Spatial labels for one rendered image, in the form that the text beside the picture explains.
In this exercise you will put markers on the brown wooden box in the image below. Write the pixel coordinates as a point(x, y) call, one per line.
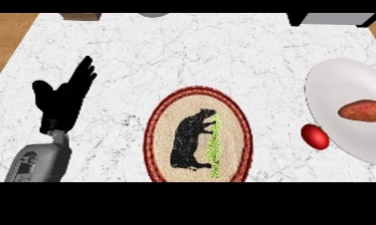
point(79, 16)

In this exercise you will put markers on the grey and black appliance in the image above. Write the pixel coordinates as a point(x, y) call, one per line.
point(327, 18)

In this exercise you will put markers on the red tomato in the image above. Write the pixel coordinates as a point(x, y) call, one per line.
point(314, 136)

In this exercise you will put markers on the grey round object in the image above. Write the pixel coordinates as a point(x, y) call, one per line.
point(153, 14)

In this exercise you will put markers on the oval woven bear placemat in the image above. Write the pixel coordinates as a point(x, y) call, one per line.
point(197, 136)

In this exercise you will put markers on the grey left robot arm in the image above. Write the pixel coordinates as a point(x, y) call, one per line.
point(44, 159)

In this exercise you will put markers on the white plate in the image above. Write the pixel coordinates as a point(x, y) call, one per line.
point(337, 86)

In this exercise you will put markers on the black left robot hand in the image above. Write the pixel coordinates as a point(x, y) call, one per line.
point(63, 101)

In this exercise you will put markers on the orange sweet potato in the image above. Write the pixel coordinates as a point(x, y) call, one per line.
point(359, 110)

